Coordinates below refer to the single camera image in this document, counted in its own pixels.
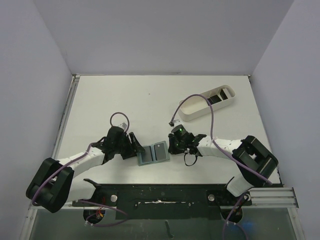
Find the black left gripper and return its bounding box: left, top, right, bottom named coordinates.
left=114, top=132, right=144, bottom=159

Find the green card holder wallet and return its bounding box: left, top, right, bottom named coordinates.
left=137, top=141, right=170, bottom=166

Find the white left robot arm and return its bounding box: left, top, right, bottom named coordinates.
left=26, top=126, right=145, bottom=213

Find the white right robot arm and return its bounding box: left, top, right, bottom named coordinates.
left=168, top=124, right=279, bottom=205

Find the fallen black card in tray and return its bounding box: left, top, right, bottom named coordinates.
left=207, top=94, right=222, bottom=105

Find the card stack in tray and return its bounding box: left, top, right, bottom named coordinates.
left=219, top=88, right=232, bottom=101

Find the white oblong tray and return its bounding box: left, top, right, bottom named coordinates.
left=177, top=84, right=237, bottom=123

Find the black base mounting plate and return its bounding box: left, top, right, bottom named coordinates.
left=71, top=184, right=252, bottom=220

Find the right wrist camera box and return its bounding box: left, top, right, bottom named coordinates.
left=169, top=119, right=182, bottom=128

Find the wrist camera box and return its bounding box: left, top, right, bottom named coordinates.
left=118, top=122, right=128, bottom=132
left=169, top=119, right=182, bottom=128

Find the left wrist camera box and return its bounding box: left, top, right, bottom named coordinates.
left=118, top=122, right=128, bottom=132

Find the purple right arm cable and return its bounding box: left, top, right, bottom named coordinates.
left=169, top=94, right=273, bottom=240

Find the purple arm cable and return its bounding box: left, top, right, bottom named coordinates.
left=31, top=112, right=130, bottom=227
left=169, top=94, right=273, bottom=240

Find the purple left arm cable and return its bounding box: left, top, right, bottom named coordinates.
left=31, top=112, right=130, bottom=227

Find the aluminium frame rail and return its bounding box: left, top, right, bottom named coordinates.
left=21, top=75, right=298, bottom=240

